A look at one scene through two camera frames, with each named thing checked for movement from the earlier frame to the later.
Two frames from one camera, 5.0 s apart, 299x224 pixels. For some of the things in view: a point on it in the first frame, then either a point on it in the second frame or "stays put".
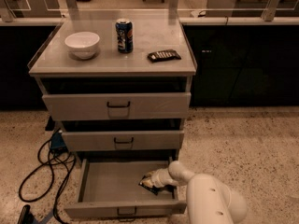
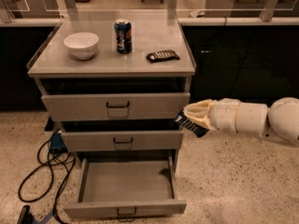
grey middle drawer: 123,140 stays put
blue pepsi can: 124,35 stays put
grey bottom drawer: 109,188 stays put
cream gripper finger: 150,175 to 204,107
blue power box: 58,145 stays put
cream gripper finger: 148,182 to 204,121
